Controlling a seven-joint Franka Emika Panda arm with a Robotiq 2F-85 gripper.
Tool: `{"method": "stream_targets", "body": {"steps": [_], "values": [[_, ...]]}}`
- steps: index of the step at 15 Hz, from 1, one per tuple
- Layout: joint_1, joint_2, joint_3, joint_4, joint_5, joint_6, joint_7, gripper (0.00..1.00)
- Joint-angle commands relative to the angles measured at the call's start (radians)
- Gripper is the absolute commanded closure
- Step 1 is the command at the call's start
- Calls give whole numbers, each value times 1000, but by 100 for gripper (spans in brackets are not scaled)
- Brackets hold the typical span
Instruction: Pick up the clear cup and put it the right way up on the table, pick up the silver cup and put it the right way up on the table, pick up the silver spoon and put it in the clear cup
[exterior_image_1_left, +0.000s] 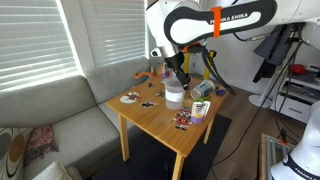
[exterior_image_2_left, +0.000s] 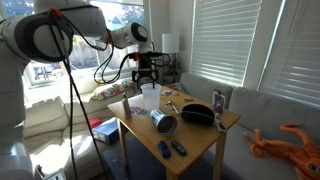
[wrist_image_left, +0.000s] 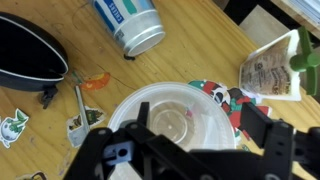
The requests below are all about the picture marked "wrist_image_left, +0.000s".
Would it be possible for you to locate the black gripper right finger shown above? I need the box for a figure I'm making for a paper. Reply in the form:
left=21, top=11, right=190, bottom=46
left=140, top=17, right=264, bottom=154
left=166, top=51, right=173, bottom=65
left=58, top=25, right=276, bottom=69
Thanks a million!
left=239, top=102, right=320, bottom=180

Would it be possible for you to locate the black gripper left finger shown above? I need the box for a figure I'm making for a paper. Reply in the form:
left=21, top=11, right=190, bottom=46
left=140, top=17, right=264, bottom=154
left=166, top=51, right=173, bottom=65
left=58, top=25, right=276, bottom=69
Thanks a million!
left=63, top=101, right=214, bottom=180

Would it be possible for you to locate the thin silver metal utensil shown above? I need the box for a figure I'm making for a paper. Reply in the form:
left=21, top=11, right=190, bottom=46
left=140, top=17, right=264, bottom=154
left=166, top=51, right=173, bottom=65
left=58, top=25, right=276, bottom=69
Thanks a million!
left=73, top=85, right=91, bottom=133

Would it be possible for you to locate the clear plastic cup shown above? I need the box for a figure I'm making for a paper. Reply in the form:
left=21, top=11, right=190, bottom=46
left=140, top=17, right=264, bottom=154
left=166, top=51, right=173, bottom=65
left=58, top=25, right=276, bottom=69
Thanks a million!
left=107, top=82, right=237, bottom=180

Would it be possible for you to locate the silver metal cup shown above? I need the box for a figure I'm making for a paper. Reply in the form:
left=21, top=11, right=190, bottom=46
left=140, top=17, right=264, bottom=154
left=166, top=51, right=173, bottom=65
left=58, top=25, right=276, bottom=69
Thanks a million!
left=88, top=0, right=167, bottom=58

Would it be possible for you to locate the brown green character sticker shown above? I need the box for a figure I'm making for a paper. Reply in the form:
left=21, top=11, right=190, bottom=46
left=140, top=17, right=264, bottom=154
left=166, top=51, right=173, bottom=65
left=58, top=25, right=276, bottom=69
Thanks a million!
left=66, top=105, right=107, bottom=148

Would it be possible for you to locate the small snack packet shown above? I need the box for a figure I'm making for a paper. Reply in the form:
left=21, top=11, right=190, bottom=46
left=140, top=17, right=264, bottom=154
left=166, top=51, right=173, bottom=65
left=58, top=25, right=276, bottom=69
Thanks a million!
left=188, top=79, right=273, bottom=151

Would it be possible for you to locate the orange fruit sticker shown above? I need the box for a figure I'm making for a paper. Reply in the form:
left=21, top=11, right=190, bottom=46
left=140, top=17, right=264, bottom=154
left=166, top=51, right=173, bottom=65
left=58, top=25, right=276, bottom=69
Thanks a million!
left=71, top=71, right=112, bottom=92

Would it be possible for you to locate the white food pouch green cap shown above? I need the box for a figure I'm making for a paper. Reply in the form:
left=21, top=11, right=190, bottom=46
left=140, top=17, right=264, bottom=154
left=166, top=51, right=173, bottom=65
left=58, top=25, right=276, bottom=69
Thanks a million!
left=238, top=25, right=320, bottom=102

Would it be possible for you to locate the small dark character sticker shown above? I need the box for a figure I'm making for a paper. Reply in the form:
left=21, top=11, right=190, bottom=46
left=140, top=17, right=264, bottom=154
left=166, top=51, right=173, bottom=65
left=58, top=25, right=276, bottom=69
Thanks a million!
left=14, top=170, right=48, bottom=180

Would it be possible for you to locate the green dinosaur sticker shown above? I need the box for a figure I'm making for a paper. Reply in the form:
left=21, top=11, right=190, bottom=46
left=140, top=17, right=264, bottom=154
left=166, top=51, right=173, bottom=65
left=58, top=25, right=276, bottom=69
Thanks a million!
left=0, top=108, right=30, bottom=149

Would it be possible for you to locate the black glasses case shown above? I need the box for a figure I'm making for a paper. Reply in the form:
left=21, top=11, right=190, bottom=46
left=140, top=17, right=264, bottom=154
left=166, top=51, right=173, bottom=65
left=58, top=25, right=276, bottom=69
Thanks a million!
left=0, top=12, right=70, bottom=110

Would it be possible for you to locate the wooden table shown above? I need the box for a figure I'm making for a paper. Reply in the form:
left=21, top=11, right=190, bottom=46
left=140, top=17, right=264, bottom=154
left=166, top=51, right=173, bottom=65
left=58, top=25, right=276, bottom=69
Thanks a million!
left=0, top=0, right=320, bottom=180

